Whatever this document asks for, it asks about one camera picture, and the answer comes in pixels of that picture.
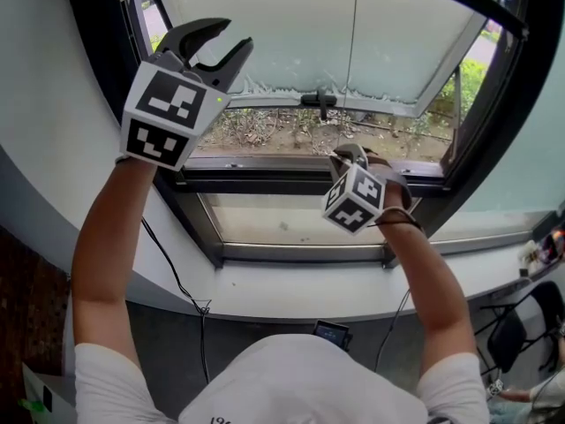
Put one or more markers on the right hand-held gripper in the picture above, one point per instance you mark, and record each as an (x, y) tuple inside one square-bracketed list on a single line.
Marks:
[(353, 201)]

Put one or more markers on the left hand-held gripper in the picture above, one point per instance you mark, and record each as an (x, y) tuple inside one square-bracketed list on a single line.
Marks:
[(167, 100)]

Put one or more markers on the person's left forearm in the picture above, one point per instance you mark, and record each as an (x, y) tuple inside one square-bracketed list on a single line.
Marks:
[(106, 245)]

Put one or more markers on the person's right forearm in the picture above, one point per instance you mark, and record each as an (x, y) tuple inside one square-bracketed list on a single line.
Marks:
[(428, 289)]

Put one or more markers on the person's right hand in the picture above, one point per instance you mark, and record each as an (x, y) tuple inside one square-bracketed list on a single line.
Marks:
[(393, 199)]

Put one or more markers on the clear low window pane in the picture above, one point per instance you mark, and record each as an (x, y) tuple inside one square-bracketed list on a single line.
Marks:
[(273, 219)]

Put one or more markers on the white windowsill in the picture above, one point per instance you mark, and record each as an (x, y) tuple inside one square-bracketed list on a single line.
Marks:
[(309, 285)]

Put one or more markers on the open frosted window sash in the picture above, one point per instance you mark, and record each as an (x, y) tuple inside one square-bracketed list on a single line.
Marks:
[(300, 33)]

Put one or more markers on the small black screen device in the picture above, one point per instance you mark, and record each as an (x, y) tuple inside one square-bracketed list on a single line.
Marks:
[(331, 334)]

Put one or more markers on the frosted fixed window pane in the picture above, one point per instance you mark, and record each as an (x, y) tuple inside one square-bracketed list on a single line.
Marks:
[(507, 170)]

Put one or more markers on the small white container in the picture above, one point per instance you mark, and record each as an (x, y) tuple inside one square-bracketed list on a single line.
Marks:
[(532, 254)]

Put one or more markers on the person's white t-shirt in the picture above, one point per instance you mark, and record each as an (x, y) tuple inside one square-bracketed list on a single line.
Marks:
[(287, 387)]

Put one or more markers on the red and black object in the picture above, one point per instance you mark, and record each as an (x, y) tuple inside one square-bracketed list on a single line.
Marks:
[(554, 245)]

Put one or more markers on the black folding chair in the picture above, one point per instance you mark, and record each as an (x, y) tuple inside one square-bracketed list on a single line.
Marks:
[(507, 338)]

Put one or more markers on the white open cabinet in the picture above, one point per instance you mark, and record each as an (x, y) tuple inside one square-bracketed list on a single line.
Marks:
[(35, 391)]

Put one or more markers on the small green object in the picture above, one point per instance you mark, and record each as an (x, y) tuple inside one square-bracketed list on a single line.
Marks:
[(30, 404)]

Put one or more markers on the black window frame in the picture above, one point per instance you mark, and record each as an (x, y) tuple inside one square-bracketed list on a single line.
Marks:
[(265, 177)]

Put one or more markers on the brown perforated wall panel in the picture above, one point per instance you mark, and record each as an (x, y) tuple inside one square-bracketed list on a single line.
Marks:
[(31, 307)]

